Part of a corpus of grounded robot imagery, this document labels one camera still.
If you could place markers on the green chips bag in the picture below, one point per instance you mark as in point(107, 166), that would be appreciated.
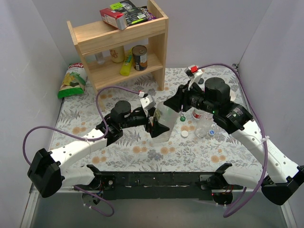
point(74, 81)

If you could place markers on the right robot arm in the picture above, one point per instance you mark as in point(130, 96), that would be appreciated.
point(283, 176)

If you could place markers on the red white carton box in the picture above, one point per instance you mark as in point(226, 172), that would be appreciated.
point(114, 18)

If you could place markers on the square clear bottle white cap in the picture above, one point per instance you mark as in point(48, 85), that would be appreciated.
point(167, 117)

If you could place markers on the wooden two-tier shelf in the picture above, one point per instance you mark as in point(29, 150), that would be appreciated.
point(98, 36)

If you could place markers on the black green box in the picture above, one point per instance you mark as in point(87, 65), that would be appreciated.
point(133, 15)

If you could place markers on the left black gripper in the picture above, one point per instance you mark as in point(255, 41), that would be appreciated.
point(149, 121)

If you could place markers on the clear bottle red label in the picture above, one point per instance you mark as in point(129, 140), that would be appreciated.
point(197, 113)

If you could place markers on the tin can on shelf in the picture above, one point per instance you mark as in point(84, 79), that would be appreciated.
point(139, 53)

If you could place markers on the small clear bottle on shelf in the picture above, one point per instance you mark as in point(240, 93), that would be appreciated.
point(100, 58)

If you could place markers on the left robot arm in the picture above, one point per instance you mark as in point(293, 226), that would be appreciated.
point(51, 170)

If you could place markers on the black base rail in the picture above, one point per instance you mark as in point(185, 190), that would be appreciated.
point(113, 185)

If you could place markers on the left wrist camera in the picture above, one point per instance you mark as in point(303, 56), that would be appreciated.
point(148, 103)

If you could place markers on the yellow bottle on shelf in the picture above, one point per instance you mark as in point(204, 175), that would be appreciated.
point(127, 64)

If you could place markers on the white bottle black cap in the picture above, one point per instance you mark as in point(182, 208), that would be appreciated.
point(201, 81)

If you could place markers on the purple snack packet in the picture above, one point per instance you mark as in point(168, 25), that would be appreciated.
point(147, 13)

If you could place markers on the floral table mat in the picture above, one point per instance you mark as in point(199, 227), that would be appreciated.
point(136, 150)

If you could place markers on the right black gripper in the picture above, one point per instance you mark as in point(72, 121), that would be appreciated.
point(183, 99)

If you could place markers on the clear bottle blue white cap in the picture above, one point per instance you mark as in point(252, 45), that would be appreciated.
point(204, 125)

